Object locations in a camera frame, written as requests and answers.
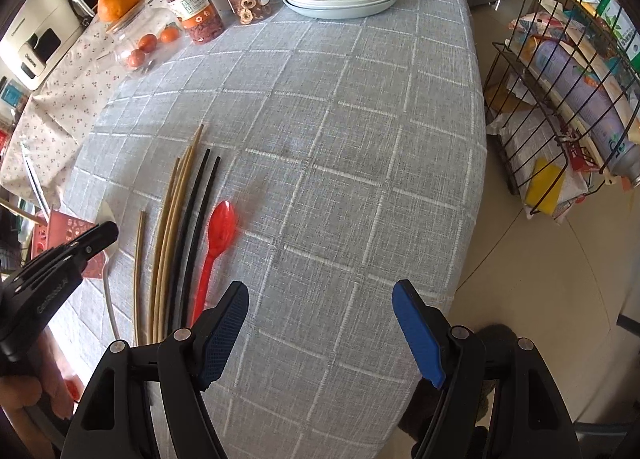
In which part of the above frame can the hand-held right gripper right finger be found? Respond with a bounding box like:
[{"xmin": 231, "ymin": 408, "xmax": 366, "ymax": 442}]
[{"xmin": 391, "ymin": 279, "xmax": 586, "ymax": 459}]

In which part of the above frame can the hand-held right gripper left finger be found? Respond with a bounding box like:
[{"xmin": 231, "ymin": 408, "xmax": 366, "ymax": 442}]
[{"xmin": 60, "ymin": 280, "xmax": 250, "ymax": 459}]

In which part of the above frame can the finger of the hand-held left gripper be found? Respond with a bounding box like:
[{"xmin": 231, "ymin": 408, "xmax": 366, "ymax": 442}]
[{"xmin": 30, "ymin": 222, "xmax": 120, "ymax": 272}]

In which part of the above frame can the red perforated utensil holder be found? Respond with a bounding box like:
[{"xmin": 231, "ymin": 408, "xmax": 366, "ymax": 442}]
[{"xmin": 30, "ymin": 209, "xmax": 107, "ymax": 281}]

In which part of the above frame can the wooden chopstick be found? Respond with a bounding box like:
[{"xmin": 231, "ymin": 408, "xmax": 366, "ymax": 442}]
[
  {"xmin": 133, "ymin": 210, "xmax": 147, "ymax": 346},
  {"xmin": 148, "ymin": 158, "xmax": 181, "ymax": 344},
  {"xmin": 151, "ymin": 145, "xmax": 193, "ymax": 342},
  {"xmin": 156, "ymin": 124, "xmax": 205, "ymax": 342}
]

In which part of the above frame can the black chopstick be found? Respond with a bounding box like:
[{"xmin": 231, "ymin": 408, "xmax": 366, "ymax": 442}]
[
  {"xmin": 165, "ymin": 149, "xmax": 212, "ymax": 340},
  {"xmin": 179, "ymin": 156, "xmax": 222, "ymax": 329}
]

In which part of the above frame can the red plastic spoon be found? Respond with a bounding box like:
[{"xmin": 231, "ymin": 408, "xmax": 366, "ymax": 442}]
[{"xmin": 191, "ymin": 200, "xmax": 238, "ymax": 327}]

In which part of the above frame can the person's left hand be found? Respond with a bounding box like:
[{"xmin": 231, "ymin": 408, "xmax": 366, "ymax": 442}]
[{"xmin": 0, "ymin": 372, "xmax": 45, "ymax": 413}]

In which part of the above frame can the pink cloth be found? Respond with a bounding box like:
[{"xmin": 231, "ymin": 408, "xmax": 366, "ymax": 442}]
[{"xmin": 40, "ymin": 329, "xmax": 77, "ymax": 421}]

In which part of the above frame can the white floral tablecloth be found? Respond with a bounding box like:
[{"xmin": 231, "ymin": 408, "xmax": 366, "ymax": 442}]
[{"xmin": 0, "ymin": 0, "xmax": 291, "ymax": 200}]

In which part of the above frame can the teal box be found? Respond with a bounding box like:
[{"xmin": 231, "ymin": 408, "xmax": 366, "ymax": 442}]
[{"xmin": 0, "ymin": 82, "xmax": 26, "ymax": 112}]

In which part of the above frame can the yellow packet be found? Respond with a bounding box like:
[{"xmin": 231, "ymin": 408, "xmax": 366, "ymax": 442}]
[{"xmin": 525, "ymin": 159, "xmax": 566, "ymax": 215}]

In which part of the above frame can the white plastic bag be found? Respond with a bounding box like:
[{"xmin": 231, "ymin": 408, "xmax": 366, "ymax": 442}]
[{"xmin": 487, "ymin": 89, "xmax": 591, "ymax": 225}]

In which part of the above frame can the glass jar with wooden lid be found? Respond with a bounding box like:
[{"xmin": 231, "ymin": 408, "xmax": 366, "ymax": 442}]
[{"xmin": 105, "ymin": 0, "xmax": 183, "ymax": 77}]

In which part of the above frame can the white countertop appliance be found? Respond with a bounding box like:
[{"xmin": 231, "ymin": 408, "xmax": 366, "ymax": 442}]
[{"xmin": 0, "ymin": 0, "xmax": 83, "ymax": 92}]

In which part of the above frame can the large orange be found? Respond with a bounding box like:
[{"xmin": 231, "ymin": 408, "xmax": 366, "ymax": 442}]
[{"xmin": 96, "ymin": 0, "xmax": 143, "ymax": 22}]

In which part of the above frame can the plastic jar of red berries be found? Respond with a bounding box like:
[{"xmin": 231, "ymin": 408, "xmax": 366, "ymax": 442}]
[{"xmin": 155, "ymin": 0, "xmax": 226, "ymax": 46}]

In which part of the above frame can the green printed box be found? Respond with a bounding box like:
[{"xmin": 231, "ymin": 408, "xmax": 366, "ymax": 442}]
[{"xmin": 597, "ymin": 0, "xmax": 640, "ymax": 62}]

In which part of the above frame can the black wire rack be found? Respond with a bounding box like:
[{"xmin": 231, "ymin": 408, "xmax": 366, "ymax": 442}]
[{"xmin": 482, "ymin": 0, "xmax": 640, "ymax": 217}]

